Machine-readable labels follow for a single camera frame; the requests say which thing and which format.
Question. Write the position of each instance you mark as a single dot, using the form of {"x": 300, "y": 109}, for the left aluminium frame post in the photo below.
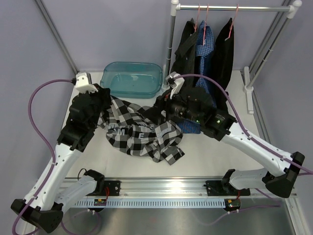
{"x": 56, "y": 35}

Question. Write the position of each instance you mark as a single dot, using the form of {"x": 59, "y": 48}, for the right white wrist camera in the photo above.
{"x": 175, "y": 82}

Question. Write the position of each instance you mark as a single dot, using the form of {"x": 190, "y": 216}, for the pink hanger middle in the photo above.
{"x": 205, "y": 26}

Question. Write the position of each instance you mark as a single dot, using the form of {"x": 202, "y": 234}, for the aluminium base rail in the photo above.
{"x": 166, "y": 193}

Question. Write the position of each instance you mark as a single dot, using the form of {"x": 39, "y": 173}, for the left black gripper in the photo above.
{"x": 103, "y": 94}

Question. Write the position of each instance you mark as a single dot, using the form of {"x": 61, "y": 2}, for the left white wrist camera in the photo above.
{"x": 83, "y": 83}

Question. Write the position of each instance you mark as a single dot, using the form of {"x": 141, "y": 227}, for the pink hanger right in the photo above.
{"x": 232, "y": 23}

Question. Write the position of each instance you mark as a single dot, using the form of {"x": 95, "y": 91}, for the pink hanger left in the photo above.
{"x": 197, "y": 18}

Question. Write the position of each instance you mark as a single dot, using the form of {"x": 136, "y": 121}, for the metal clothes rack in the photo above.
{"x": 249, "y": 79}

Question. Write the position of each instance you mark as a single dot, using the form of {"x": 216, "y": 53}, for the black pinstripe shirt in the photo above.
{"x": 185, "y": 55}

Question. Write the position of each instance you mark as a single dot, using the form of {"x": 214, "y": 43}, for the aluminium frame post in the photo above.
{"x": 56, "y": 35}
{"x": 276, "y": 28}

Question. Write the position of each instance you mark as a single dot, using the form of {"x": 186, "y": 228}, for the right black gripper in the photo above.
{"x": 162, "y": 103}

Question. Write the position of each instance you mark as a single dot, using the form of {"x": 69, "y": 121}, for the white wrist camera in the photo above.
{"x": 175, "y": 82}
{"x": 83, "y": 83}

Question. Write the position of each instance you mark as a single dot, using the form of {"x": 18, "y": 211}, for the teal plastic basin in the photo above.
{"x": 132, "y": 79}

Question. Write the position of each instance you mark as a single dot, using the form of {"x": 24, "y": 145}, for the right aluminium frame post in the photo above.
{"x": 276, "y": 28}

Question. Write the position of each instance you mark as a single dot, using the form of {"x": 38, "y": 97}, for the pink hanger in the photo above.
{"x": 205, "y": 26}
{"x": 232, "y": 23}
{"x": 197, "y": 18}

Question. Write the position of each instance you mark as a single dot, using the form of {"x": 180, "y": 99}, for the plain black shirt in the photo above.
{"x": 223, "y": 55}

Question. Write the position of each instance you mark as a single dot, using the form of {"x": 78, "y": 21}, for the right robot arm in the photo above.
{"x": 280, "y": 169}

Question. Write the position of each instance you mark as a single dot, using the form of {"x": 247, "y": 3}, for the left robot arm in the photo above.
{"x": 44, "y": 206}

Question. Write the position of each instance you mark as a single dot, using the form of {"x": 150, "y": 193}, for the black white checkered shirt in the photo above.
{"x": 133, "y": 134}

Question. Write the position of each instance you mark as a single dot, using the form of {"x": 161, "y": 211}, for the blue checkered shirt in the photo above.
{"x": 203, "y": 67}

